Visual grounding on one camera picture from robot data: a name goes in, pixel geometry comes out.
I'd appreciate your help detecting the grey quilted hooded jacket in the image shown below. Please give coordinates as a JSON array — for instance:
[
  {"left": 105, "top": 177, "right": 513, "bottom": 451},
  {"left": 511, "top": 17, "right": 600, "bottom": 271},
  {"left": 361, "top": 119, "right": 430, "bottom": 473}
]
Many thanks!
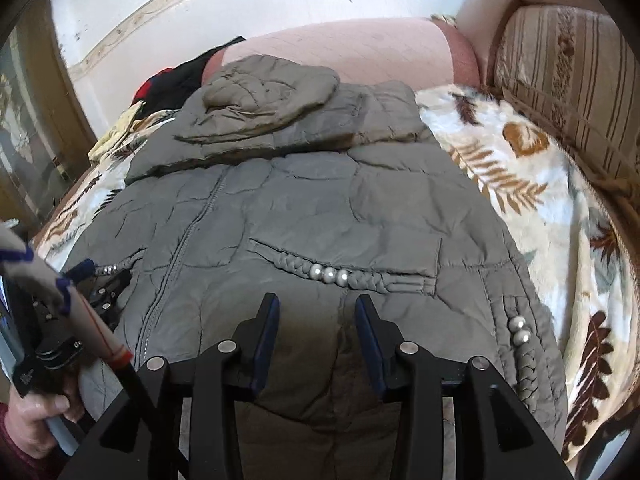
[{"left": 75, "top": 54, "right": 569, "bottom": 480}]

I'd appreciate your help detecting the striped sofa backrest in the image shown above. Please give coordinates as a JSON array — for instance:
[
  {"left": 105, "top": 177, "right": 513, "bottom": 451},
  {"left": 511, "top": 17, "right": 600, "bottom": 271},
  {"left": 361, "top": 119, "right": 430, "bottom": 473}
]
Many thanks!
[{"left": 487, "top": 4, "right": 640, "bottom": 197}]

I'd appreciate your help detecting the pale pink pillow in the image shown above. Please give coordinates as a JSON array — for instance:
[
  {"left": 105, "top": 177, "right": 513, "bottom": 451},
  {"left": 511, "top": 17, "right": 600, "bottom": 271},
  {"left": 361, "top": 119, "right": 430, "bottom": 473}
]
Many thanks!
[{"left": 456, "top": 0, "right": 522, "bottom": 82}]

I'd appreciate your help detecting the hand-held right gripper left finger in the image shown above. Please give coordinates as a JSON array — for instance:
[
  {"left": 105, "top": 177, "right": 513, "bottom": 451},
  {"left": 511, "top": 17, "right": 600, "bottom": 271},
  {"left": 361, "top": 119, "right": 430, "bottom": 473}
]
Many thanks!
[{"left": 60, "top": 292, "right": 281, "bottom": 480}]

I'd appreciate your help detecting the person's left forearm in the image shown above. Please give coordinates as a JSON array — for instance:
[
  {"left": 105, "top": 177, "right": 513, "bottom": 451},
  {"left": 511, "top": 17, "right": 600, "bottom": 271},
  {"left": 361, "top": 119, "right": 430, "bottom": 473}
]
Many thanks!
[{"left": 0, "top": 400, "right": 68, "bottom": 480}]

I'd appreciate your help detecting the pink bolster pillow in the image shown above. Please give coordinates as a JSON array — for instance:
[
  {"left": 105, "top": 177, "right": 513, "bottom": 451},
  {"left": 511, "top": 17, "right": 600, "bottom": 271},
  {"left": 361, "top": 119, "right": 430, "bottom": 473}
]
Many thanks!
[{"left": 200, "top": 16, "right": 482, "bottom": 87}]

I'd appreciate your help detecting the yellow floral cloth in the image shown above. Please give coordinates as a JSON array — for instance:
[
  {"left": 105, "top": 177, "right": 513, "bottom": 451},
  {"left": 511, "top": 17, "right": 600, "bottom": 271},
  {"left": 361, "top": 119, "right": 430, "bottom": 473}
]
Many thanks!
[{"left": 88, "top": 105, "right": 147, "bottom": 164}]

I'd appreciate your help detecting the red cloth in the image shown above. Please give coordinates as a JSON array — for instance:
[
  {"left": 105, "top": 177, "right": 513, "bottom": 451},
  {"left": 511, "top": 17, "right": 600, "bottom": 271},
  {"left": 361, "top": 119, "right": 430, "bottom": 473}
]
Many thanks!
[{"left": 131, "top": 79, "right": 157, "bottom": 107}]

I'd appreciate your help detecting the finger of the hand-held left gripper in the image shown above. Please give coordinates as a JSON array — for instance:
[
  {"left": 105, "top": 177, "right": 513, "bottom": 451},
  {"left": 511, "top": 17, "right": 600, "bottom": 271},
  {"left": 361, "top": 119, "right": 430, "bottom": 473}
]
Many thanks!
[
  {"left": 89, "top": 270, "right": 133, "bottom": 319},
  {"left": 61, "top": 258, "right": 99, "bottom": 284}
]

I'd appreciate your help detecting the black cloth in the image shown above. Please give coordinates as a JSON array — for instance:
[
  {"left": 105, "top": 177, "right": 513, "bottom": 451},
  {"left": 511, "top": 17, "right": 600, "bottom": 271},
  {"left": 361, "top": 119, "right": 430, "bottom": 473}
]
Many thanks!
[{"left": 132, "top": 36, "right": 247, "bottom": 112}]

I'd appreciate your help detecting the wooden glass door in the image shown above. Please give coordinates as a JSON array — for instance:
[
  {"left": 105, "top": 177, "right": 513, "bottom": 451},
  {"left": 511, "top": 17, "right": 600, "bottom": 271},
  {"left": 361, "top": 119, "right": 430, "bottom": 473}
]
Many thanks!
[{"left": 0, "top": 0, "right": 99, "bottom": 242}]

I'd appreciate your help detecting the leaf print blanket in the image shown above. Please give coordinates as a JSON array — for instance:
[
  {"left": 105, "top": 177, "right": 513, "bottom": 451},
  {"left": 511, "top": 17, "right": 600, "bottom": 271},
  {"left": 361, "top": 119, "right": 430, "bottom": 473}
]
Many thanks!
[{"left": 32, "top": 84, "right": 640, "bottom": 467}]

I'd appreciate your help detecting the person's left hand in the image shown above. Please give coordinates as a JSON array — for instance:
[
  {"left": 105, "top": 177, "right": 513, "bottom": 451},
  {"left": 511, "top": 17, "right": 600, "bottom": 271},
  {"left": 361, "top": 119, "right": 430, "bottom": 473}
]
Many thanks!
[{"left": 7, "top": 377, "right": 87, "bottom": 458}]

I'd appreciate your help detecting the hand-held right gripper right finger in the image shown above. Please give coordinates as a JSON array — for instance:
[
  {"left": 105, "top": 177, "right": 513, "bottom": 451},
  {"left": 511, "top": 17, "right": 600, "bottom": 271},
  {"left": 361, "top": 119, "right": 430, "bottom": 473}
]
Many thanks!
[{"left": 354, "top": 294, "right": 573, "bottom": 480}]

